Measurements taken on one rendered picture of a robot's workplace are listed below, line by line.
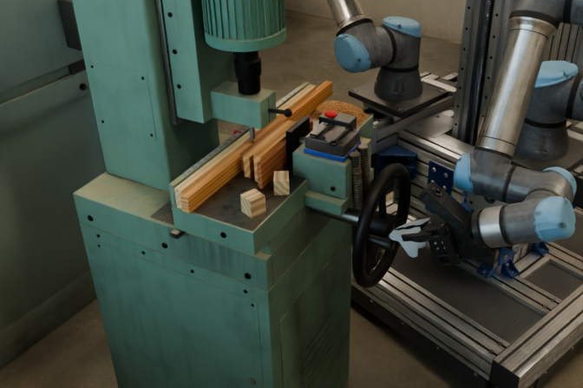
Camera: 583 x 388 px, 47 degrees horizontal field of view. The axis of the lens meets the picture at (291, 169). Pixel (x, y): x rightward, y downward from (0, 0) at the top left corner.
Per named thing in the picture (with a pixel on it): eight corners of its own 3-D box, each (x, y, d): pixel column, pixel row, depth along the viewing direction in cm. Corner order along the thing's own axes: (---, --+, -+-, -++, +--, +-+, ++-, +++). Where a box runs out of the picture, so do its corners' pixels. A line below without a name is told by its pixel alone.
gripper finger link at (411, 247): (391, 263, 137) (430, 258, 131) (380, 238, 136) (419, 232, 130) (398, 254, 140) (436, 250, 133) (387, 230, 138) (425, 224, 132)
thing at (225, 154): (184, 210, 142) (180, 190, 139) (176, 207, 143) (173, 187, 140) (316, 101, 186) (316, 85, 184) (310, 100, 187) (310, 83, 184)
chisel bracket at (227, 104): (262, 136, 152) (259, 101, 147) (212, 123, 158) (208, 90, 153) (278, 122, 157) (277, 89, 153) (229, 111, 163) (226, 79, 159)
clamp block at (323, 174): (344, 201, 148) (344, 167, 144) (291, 187, 154) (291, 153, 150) (371, 171, 159) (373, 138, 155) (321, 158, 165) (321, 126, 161)
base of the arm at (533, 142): (528, 128, 187) (534, 95, 181) (579, 147, 176) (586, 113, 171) (496, 146, 178) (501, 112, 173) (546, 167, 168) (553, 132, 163)
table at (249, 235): (294, 271, 133) (293, 246, 130) (173, 229, 146) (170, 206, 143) (406, 141, 178) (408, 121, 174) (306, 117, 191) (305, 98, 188)
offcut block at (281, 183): (274, 184, 150) (273, 170, 148) (289, 184, 150) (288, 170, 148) (274, 195, 146) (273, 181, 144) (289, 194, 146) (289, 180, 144)
